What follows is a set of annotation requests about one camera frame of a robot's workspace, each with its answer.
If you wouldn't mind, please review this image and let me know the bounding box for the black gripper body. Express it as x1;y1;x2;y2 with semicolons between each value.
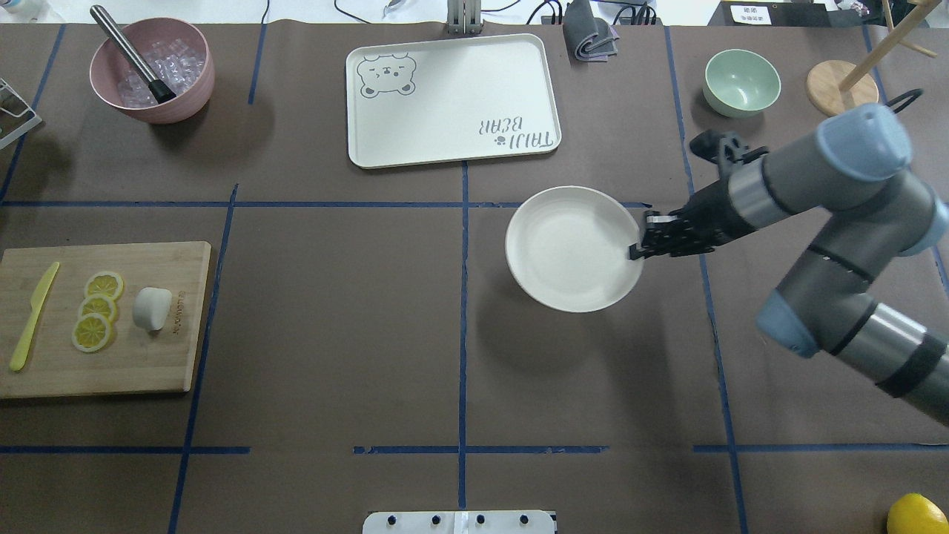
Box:
643;131;769;258

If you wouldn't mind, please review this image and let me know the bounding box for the white round plate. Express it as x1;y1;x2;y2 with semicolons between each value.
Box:
505;185;644;312

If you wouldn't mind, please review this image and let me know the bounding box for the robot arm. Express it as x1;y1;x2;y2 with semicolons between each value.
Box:
628;102;947;423

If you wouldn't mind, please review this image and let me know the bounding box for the cream bear tray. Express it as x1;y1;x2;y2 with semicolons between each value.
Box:
345;33;562;169

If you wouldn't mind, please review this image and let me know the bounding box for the mint green bowl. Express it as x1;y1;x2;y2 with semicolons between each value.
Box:
702;50;782;118

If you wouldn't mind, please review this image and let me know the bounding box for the wooden mug stand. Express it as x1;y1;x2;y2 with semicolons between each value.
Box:
804;1;940;117

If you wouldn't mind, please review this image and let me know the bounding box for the grey folded cloth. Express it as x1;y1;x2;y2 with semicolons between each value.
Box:
562;1;619;63

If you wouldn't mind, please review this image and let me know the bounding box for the black box with label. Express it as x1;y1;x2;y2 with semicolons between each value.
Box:
707;1;828;27

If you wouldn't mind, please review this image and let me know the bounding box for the yellow lemon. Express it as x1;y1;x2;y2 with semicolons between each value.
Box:
885;492;948;533

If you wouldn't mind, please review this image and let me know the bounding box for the metal black-tipped pestle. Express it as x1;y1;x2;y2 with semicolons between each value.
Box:
89;4;176;104

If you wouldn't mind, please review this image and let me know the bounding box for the pink bowl with ice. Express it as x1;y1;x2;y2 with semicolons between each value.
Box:
89;18;216;125

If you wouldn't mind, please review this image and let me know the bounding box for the wooden cutting board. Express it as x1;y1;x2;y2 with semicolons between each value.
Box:
1;241;211;398

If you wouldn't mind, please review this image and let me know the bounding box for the lemon slice far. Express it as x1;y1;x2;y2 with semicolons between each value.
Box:
84;271;125;300

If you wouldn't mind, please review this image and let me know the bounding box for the lemon slice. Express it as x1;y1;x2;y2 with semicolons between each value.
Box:
71;314;114;354
84;271;125;300
77;293;118;323

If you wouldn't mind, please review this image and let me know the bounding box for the lemon slice middle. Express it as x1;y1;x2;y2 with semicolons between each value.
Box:
77;293;118;323

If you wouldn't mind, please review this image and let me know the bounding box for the lemon slice near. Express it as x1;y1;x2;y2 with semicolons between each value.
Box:
71;314;114;354

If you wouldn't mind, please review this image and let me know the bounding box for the yellow plastic knife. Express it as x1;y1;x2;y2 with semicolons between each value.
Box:
9;261;60;372

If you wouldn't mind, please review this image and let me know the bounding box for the aluminium frame post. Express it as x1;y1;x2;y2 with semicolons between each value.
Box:
446;0;483;35

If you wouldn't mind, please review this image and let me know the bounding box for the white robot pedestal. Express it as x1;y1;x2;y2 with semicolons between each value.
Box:
362;510;558;533

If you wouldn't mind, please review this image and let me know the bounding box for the white wire cup rack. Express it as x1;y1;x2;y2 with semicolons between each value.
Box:
0;79;43;150

